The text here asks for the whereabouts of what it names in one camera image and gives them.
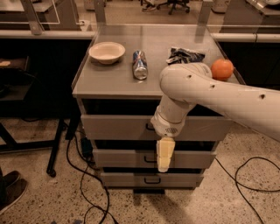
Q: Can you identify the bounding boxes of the black cable on right floor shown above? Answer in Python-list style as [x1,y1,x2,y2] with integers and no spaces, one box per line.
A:
[214,157,280,224]

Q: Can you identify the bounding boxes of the silver blue soda can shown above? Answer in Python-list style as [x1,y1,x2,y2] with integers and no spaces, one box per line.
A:
[132,50,148,81]

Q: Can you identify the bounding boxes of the white paper bowl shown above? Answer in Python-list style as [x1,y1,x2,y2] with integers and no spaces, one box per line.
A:
[88,42,125,65]

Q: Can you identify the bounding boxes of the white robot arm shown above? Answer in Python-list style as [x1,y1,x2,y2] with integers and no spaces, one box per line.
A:
[150,63,280,172]

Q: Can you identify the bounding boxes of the black sneaker in background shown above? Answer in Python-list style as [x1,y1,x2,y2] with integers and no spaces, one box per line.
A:
[142,3,157,12]

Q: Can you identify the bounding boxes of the grey drawer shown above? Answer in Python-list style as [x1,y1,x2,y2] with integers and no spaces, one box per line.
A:
[101,172,203,188]
[94,150,215,169]
[80,115,233,141]

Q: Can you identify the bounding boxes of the grey top drawer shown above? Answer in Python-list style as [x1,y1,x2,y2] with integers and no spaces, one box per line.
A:
[80,115,233,141]

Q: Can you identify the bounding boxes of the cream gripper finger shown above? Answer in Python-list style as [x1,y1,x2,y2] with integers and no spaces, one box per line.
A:
[157,137,175,172]

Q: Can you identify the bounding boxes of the orange fruit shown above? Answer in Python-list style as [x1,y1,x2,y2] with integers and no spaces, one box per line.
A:
[211,59,234,81]

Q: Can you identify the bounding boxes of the crumpled blue chip bag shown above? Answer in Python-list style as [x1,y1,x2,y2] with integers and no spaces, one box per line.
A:
[166,47,205,65]

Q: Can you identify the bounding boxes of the black office chair base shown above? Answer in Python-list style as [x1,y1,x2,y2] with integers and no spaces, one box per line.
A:
[156,0,190,15]

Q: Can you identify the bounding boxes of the grey bottom drawer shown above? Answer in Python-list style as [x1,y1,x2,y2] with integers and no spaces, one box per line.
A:
[101,172,203,188]

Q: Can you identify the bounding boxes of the black cable on left floor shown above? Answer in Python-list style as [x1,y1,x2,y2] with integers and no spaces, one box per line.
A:
[66,128,119,224]

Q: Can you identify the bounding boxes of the black power adapter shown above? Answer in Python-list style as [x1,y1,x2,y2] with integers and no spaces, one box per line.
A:
[80,137,93,158]

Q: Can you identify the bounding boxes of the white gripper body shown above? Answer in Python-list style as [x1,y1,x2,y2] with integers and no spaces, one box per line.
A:
[150,106,186,137]

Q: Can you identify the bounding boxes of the black table frame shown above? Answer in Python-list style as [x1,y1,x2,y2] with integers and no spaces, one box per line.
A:
[0,116,81,179]

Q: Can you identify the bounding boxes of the grey middle drawer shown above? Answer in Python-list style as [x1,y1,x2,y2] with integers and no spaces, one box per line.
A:
[94,150,215,169]

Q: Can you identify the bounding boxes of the dark shoes at left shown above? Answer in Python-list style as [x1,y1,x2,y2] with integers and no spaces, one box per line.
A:
[0,171,28,214]

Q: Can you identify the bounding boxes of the black cable on floor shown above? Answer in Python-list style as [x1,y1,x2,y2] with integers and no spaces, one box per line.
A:
[66,128,119,224]
[214,157,280,224]

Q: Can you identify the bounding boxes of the grey metal drawer cabinet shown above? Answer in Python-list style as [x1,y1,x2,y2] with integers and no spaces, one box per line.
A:
[73,25,224,184]

